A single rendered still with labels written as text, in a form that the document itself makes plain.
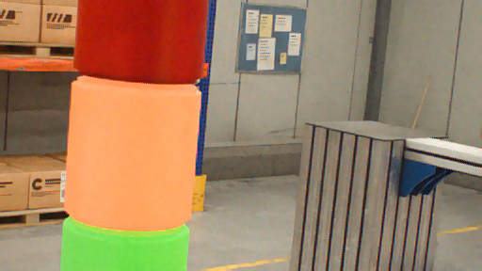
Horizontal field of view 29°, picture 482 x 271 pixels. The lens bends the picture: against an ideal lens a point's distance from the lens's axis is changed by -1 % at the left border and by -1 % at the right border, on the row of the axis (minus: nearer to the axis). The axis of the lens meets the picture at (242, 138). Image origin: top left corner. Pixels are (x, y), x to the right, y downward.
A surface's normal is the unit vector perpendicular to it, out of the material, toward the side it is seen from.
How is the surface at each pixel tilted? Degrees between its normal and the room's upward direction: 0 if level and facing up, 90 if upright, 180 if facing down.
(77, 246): 90
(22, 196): 91
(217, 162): 90
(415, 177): 90
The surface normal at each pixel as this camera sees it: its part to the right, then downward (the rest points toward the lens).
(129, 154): 0.07, 0.15
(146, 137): 0.32, 0.17
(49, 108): 0.66, 0.17
